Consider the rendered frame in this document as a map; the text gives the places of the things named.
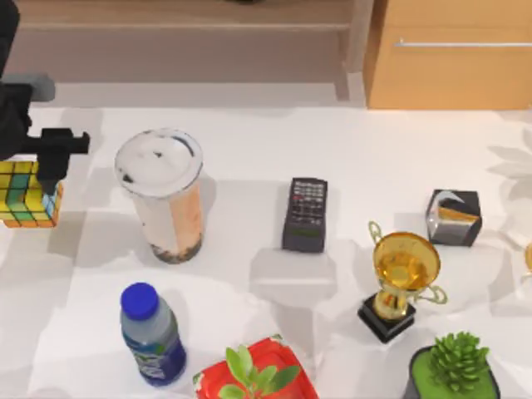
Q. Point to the colourful puzzle cube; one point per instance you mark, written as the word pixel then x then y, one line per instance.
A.
pixel 21 199

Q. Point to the pale grey rounded box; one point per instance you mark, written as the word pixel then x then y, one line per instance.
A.
pixel 39 87

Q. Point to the milk tea cup with lid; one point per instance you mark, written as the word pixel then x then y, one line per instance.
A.
pixel 166 187

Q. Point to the wooden open shelf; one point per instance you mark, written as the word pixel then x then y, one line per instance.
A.
pixel 187 45

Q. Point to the blue capped bottle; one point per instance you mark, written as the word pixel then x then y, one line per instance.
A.
pixel 151 336

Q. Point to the black calculator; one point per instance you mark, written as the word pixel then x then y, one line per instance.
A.
pixel 305 216

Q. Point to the red pot with green plant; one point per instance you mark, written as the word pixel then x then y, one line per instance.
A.
pixel 257 370

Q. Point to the gold trophy with black base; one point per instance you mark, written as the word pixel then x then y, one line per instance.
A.
pixel 401 274

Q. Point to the black cube box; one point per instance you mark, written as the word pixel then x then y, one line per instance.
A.
pixel 455 220

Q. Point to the wooden drawer front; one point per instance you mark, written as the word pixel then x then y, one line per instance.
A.
pixel 453 75

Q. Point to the wooden cupboard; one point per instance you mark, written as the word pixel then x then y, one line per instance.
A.
pixel 449 16

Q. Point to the black pot with green succulent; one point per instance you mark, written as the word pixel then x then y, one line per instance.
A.
pixel 453 370

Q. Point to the small gold object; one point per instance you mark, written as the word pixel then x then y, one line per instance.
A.
pixel 529 255

